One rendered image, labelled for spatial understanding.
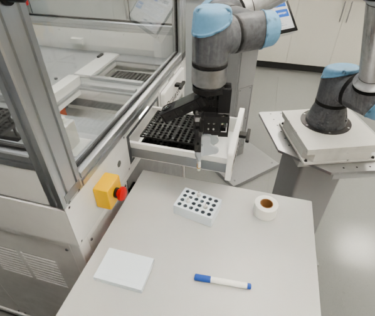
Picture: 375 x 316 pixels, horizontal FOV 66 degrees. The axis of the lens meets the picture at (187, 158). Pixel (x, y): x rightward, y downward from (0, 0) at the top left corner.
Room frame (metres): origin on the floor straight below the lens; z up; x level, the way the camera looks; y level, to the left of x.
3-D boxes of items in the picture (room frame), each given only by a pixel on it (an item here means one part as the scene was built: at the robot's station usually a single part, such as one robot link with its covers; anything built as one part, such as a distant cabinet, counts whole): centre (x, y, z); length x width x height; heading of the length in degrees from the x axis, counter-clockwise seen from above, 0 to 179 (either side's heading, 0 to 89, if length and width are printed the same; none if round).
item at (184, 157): (0.86, 0.04, 0.86); 0.40 x 0.26 x 0.06; 75
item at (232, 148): (0.81, -0.16, 0.87); 0.29 x 0.02 x 0.11; 165
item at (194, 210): (0.60, -0.03, 0.78); 0.12 x 0.08 x 0.04; 65
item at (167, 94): (1.20, 0.06, 0.87); 0.29 x 0.02 x 0.11; 165
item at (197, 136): (0.58, -0.03, 1.06); 0.05 x 0.02 x 0.09; 175
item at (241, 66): (1.79, -0.38, 0.51); 0.50 x 0.45 x 1.02; 33
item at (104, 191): (0.57, 0.22, 0.88); 0.07 x 0.05 x 0.07; 165
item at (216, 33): (0.60, -0.05, 1.28); 0.09 x 0.08 x 0.11; 117
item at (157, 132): (0.86, 0.03, 0.87); 0.22 x 0.18 x 0.06; 75
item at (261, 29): (0.66, -0.13, 1.27); 0.11 x 0.11 x 0.08; 27
